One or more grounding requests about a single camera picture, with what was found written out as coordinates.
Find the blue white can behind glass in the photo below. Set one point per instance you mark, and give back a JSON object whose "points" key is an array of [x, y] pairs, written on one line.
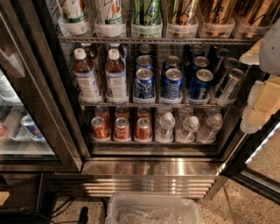
{"points": [[28, 123]]}

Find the middle clear water bottle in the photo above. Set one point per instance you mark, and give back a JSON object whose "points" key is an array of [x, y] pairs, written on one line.
{"points": [[188, 128]]}

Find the front blue pepsi can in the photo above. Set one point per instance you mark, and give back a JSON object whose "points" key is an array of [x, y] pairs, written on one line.
{"points": [[200, 86]]}

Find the rear dark can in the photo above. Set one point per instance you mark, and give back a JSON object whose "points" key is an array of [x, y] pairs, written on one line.
{"points": [[216, 55]]}

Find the rear blue patterned can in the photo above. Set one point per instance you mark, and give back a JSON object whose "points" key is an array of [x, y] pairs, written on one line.
{"points": [[144, 49]]}

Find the blue can column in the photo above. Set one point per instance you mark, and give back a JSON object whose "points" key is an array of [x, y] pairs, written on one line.
{"points": [[171, 61], [171, 84]]}

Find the front left orange can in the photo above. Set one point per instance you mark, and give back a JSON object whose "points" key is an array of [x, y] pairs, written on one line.
{"points": [[99, 128]]}

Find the clear water bottle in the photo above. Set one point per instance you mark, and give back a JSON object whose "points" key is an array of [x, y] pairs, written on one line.
{"points": [[209, 128], [164, 132], [188, 128]]}

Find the silver can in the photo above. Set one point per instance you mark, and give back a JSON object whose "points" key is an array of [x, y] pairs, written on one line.
{"points": [[226, 65], [226, 90]]}

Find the front middle orange can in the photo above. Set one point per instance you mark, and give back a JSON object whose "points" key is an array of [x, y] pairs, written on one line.
{"points": [[122, 130]]}

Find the front silver can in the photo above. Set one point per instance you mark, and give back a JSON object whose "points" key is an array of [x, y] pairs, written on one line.
{"points": [[226, 90]]}

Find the middle silver can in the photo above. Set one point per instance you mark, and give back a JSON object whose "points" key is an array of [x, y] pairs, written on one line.
{"points": [[226, 65]]}

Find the blue patterned can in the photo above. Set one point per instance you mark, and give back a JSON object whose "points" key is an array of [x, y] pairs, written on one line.
{"points": [[144, 49], [144, 61], [144, 86]]}

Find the clear plastic bin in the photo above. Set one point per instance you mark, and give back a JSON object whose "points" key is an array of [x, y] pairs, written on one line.
{"points": [[138, 208]]}

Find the right rear tea bottle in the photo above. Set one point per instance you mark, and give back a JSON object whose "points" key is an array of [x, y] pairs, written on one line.
{"points": [[121, 49]]}

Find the left front tea bottle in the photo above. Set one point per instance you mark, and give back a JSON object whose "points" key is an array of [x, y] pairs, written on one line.
{"points": [[84, 71]]}

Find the open right fridge door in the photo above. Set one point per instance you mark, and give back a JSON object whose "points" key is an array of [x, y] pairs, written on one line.
{"points": [[256, 165]]}

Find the top wire shelf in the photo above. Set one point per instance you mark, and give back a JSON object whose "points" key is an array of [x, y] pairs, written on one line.
{"points": [[168, 41]]}

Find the white tall can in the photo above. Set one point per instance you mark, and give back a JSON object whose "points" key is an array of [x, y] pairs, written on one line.
{"points": [[73, 16], [110, 21]]}

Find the rear blue pepsi can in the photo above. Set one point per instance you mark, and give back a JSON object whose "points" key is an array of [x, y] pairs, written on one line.
{"points": [[190, 52]]}

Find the rear right orange can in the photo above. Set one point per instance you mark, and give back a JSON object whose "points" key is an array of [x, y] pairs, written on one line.
{"points": [[143, 112]]}

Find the green tall can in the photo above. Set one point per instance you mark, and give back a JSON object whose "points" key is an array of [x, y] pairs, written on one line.
{"points": [[146, 19]]}

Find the left glass fridge door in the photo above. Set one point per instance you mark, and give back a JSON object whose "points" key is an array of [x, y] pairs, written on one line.
{"points": [[34, 64]]}

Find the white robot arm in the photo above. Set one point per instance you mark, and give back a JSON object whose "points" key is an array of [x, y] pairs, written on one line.
{"points": [[269, 55]]}

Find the blue pepsi can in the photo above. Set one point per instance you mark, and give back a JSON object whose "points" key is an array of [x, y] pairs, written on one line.
{"points": [[200, 86], [190, 52], [198, 63]]}

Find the front right orange can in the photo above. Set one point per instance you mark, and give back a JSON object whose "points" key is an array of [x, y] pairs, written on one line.
{"points": [[143, 130]]}

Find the left clear water bottle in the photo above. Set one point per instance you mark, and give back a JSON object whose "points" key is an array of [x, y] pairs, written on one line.
{"points": [[164, 132]]}

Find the wire shelf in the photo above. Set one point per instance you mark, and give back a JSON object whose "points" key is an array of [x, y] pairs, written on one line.
{"points": [[168, 41], [155, 105]]}

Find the middle blue pepsi can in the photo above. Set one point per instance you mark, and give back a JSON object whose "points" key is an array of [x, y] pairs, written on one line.
{"points": [[198, 63]]}

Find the white tall can left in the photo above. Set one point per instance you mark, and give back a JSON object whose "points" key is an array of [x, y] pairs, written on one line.
{"points": [[73, 16]]}

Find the middle blue patterned can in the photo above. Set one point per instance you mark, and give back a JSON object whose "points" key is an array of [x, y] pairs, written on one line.
{"points": [[144, 61]]}

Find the rear middle orange can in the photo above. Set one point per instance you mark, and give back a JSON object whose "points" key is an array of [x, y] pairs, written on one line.
{"points": [[122, 111]]}

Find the middle wire shelf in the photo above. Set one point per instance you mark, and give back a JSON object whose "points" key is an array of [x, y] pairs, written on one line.
{"points": [[155, 105]]}

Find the front blue patterned can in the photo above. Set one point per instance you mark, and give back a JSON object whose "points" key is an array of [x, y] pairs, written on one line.
{"points": [[144, 86]]}

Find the left rear tea bottle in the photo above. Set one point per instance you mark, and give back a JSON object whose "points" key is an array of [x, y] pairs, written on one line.
{"points": [[91, 52]]}

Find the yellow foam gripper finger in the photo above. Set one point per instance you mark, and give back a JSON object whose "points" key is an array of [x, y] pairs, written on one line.
{"points": [[263, 102], [251, 57]]}

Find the steel fridge base grille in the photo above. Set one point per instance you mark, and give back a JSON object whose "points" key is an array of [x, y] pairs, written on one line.
{"points": [[102, 177]]}

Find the tea bottle blue label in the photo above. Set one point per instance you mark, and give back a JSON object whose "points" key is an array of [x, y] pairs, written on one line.
{"points": [[115, 71]]}

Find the right clear water bottle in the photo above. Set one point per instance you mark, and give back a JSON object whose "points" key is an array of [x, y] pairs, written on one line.
{"points": [[209, 128]]}

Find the gold tall can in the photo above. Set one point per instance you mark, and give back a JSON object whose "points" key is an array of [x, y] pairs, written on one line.
{"points": [[253, 18], [181, 18], [216, 18]]}

